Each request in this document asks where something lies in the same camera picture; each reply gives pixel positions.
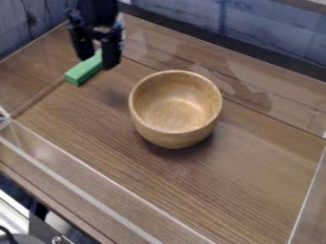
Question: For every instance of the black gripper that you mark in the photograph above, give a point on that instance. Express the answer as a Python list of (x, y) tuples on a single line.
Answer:
[(96, 15)]

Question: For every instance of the green rectangular block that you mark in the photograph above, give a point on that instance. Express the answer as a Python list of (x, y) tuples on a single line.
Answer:
[(84, 70)]

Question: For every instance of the wooden bowl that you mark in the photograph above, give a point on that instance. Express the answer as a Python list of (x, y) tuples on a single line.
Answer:
[(173, 107)]

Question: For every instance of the clear acrylic enclosure wall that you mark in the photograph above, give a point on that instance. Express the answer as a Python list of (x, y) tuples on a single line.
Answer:
[(230, 191)]

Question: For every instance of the black metal bracket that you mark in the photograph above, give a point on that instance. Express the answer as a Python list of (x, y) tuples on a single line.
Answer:
[(53, 231)]

